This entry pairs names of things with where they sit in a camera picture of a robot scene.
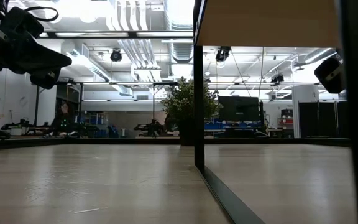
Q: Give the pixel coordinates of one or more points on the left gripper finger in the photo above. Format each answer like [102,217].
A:
[43,80]
[47,56]

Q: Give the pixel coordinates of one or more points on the black-framed wooden shelf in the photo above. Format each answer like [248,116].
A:
[269,28]

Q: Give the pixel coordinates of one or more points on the person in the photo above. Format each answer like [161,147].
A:
[63,119]

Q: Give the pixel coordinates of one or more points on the black round hanging device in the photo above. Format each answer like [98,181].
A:
[222,54]
[116,55]

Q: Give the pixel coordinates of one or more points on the potted green plant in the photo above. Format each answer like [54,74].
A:
[179,105]

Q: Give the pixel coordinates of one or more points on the blue storage bins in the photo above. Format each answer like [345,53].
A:
[228,126]

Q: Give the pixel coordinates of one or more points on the black monitor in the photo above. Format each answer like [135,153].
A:
[238,109]

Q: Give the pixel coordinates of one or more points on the black cabinets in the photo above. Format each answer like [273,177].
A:
[322,119]

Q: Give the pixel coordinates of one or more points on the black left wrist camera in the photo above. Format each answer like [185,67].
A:
[20,23]

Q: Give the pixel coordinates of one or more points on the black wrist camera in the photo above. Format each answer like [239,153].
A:
[329,76]
[20,23]

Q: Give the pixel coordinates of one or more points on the black background frame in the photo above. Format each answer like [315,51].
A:
[120,83]

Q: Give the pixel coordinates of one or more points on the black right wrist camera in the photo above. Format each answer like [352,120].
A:
[329,76]

